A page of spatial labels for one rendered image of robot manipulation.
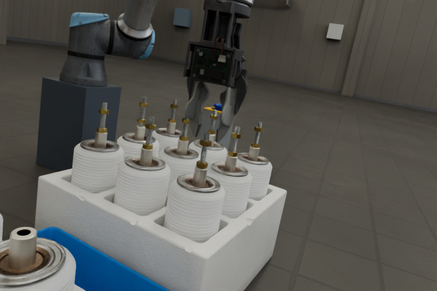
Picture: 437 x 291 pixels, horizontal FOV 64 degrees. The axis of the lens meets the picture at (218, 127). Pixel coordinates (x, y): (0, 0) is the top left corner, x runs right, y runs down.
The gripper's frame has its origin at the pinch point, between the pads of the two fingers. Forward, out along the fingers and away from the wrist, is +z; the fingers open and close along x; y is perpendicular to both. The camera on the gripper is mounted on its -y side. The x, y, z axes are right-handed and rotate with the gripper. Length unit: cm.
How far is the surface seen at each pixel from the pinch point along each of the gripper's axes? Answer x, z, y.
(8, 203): -53, 34, -16
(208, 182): 1.4, 9.2, -0.6
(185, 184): -1.6, 9.1, 3.1
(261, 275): 13.8, 34.4, -17.9
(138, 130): -19.8, 7.0, -15.7
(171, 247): -0.7, 17.4, 8.4
